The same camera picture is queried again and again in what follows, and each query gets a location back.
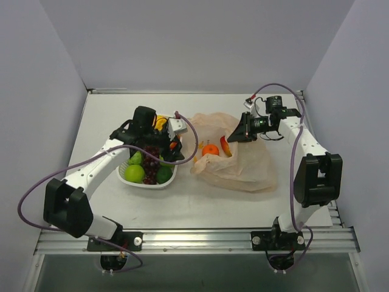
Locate red fake apple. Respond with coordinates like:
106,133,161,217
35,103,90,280
170,141,180,150

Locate yellow fake bell pepper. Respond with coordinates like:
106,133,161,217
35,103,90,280
154,115,168,131

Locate red yellow fake mango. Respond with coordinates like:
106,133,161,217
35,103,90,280
220,136,232,157

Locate orange fake tangerine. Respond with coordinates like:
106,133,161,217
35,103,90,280
202,144,219,156

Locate translucent orange plastic bag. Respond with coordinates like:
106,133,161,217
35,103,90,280
182,113,278,193

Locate white perforated plastic basket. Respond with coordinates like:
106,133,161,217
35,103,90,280
116,150,177,190

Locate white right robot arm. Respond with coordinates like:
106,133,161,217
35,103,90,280
227,96,343,235

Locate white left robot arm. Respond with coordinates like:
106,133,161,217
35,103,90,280
43,106,187,240

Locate dark red fake grapes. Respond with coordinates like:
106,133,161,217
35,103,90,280
142,146,160,185

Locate green fake apple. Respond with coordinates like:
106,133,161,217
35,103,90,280
123,164,145,184

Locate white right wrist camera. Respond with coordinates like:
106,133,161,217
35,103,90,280
244,97,256,116

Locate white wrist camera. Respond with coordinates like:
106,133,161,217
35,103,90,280
244,97,256,116
168,117,188,138

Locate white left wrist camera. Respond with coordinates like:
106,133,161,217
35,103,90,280
168,117,188,138

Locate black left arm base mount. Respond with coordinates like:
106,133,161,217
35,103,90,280
86,231,143,252

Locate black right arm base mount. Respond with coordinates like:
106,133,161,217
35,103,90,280
250,231,306,252

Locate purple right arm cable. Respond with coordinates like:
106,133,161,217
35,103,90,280
245,83,314,271

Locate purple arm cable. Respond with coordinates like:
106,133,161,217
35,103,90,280
245,83,314,271
17,111,200,273

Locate aluminium right side rail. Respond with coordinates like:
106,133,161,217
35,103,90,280
294,90,347,228

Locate aluminium rail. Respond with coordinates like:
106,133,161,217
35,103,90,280
294,90,347,228
35,228,360,255

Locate aluminium front rail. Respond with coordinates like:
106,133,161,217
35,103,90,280
35,228,360,255

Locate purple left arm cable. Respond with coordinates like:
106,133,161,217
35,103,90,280
17,111,200,273

